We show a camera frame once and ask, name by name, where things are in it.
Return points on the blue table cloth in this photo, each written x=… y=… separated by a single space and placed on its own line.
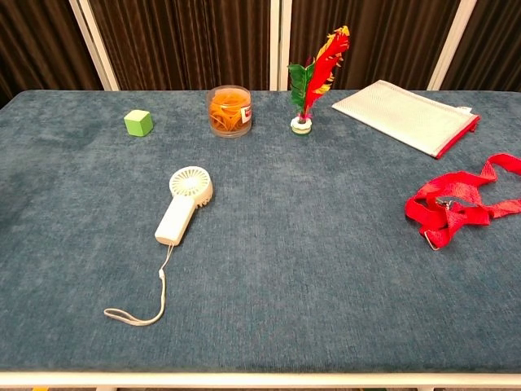
x=285 y=252

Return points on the clear jar of rubber bands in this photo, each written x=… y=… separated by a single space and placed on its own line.
x=228 y=112

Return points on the white table frame edge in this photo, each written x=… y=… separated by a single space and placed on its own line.
x=260 y=379

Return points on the dark brown curtain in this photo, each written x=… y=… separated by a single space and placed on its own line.
x=183 y=40

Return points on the green cube block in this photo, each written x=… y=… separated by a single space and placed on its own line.
x=138 y=123

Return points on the red green feather shuttlecock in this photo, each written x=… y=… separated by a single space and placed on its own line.
x=318 y=77

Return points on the white slanted frame post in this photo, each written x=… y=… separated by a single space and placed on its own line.
x=94 y=45
x=451 y=45

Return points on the white vertical frame post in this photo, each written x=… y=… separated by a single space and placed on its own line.
x=280 y=45

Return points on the white handheld fan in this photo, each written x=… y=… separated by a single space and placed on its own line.
x=178 y=217

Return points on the white mesh pouch red zipper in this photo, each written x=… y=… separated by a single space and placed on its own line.
x=407 y=116

